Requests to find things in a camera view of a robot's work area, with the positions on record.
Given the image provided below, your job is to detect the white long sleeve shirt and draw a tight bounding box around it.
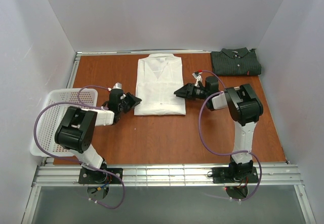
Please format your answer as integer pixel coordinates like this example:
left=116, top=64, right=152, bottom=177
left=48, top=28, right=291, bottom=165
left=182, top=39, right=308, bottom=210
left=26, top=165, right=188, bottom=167
left=134, top=53, right=186, bottom=116

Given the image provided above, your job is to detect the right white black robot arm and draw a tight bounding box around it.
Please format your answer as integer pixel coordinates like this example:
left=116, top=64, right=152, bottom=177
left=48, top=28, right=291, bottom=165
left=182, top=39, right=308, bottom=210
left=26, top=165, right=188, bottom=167
left=174, top=72, right=263, bottom=181

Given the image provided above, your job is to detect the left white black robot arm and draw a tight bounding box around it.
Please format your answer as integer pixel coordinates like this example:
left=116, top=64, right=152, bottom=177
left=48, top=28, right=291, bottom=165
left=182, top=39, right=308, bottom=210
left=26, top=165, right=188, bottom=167
left=54, top=89, right=142, bottom=171

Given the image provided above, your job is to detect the folded dark green shirt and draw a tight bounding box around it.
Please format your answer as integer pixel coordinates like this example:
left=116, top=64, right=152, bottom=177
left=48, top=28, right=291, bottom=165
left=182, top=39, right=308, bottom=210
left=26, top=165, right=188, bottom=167
left=211, top=47, right=262, bottom=76

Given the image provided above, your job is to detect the white plastic basket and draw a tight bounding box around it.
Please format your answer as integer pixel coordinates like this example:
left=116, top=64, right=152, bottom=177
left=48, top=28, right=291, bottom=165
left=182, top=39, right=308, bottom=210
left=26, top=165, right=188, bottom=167
left=36, top=88, right=98, bottom=157

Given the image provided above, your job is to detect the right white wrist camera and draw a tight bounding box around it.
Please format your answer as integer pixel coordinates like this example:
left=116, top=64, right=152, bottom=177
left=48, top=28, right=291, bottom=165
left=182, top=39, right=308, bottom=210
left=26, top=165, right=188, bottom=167
left=192, top=70, right=203, bottom=87

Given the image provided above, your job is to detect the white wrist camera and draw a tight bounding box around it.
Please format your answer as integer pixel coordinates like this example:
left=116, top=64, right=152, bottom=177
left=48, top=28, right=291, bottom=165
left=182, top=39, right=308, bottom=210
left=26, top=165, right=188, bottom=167
left=192, top=70, right=203, bottom=87
left=108, top=83, right=122, bottom=91

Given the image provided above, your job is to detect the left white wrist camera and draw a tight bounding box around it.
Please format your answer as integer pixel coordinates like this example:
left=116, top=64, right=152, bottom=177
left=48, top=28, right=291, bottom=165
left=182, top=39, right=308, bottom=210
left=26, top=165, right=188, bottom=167
left=108, top=83, right=122, bottom=91

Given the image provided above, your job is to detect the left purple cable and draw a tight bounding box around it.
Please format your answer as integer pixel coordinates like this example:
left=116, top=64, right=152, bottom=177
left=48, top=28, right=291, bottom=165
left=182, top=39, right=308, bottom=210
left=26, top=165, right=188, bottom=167
left=33, top=85, right=126, bottom=209

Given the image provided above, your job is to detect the purple cable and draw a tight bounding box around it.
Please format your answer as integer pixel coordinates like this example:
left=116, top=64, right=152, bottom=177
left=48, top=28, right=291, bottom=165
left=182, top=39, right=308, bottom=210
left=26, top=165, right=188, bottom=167
left=197, top=69, right=263, bottom=202
left=33, top=85, right=126, bottom=209

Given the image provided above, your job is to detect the aluminium table frame rail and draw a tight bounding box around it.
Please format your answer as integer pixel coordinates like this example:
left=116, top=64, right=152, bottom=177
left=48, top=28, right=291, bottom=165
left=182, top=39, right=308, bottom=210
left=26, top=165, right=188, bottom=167
left=32, top=163, right=303, bottom=187

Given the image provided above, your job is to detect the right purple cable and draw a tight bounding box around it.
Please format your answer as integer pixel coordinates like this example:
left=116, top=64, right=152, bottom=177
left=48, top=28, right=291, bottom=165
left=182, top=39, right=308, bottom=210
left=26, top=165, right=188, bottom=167
left=197, top=69, right=263, bottom=202

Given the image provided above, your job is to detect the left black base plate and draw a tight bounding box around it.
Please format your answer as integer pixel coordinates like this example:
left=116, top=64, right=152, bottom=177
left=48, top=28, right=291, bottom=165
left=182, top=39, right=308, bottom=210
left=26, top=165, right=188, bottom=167
left=78, top=168, right=120, bottom=184

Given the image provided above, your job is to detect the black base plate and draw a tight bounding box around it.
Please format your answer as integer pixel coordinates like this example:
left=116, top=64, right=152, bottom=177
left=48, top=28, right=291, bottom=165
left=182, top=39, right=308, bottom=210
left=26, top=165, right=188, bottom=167
left=78, top=168, right=120, bottom=184
left=207, top=167, right=259, bottom=183

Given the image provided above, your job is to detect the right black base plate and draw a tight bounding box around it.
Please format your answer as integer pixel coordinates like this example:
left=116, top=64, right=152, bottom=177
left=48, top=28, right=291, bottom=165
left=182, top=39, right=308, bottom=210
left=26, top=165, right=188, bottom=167
left=207, top=167, right=259, bottom=183

